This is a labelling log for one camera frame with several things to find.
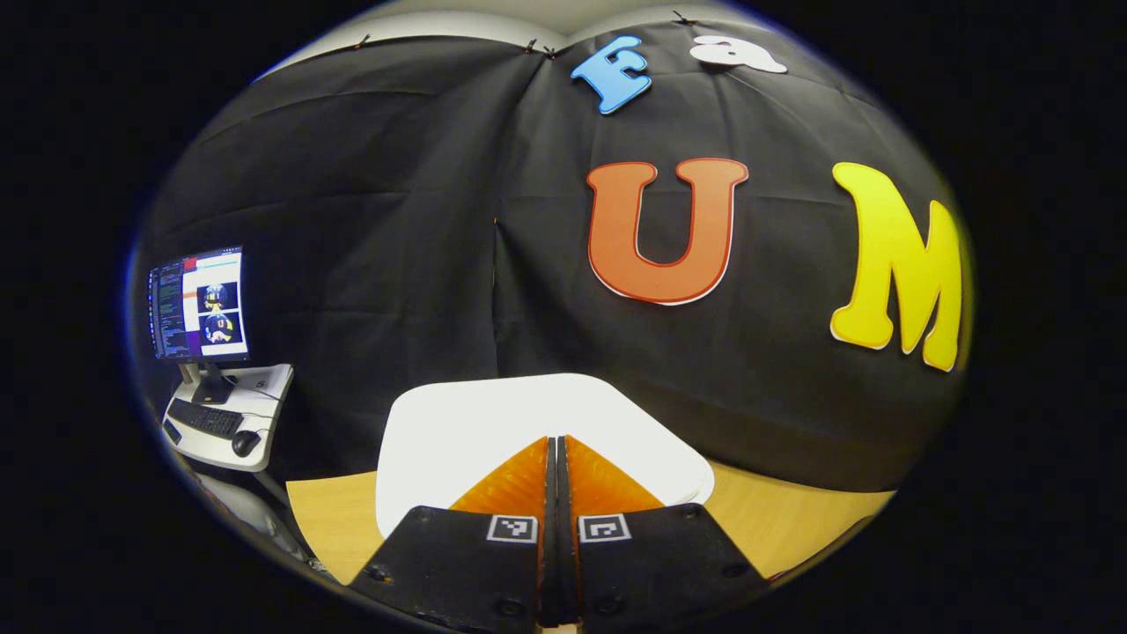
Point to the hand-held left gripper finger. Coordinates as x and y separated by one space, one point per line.
564 493
552 493

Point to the white desktop garbage bin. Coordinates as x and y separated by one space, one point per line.
475 423

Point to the white side table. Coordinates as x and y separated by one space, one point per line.
264 387

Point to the black computer mouse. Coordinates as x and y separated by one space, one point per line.
246 442

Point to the black backdrop cloth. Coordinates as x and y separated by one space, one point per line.
396 220

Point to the black keyboard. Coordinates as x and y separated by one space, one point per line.
204 417

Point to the black monitor stand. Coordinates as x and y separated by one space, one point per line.
211 383

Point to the computer monitor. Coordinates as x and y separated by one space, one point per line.
198 304

